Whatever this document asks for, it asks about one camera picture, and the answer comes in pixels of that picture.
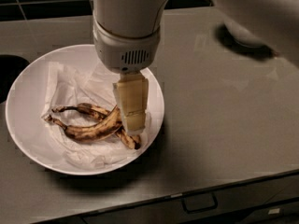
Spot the white paper towel in bowl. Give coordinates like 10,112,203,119
41,62,141,171

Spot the large white bowl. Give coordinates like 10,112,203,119
6,45,164,175

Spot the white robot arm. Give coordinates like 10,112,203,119
93,0,299,134

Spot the spotted ripe banana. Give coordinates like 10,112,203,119
52,103,141,149
44,106,122,143

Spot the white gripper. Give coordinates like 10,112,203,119
93,12,161,135

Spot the white fruit bowl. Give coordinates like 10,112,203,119
223,17,265,48

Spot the black drawer handle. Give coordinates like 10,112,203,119
181,193,218,214

